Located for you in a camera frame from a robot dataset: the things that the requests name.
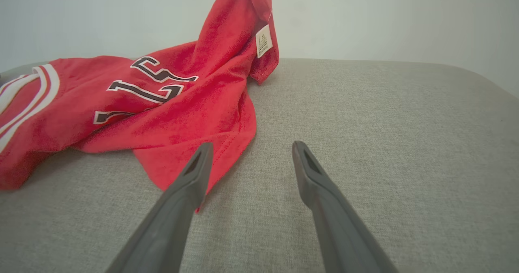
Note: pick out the red Bulls jersey white sleeves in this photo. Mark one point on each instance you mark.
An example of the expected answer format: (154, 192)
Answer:
(202, 115)

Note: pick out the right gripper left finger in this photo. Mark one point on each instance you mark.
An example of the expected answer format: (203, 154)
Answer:
(170, 224)

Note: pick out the grey fabric sofa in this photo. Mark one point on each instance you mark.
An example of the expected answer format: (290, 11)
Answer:
(385, 143)

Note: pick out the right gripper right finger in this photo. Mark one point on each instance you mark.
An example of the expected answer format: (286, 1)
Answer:
(340, 232)

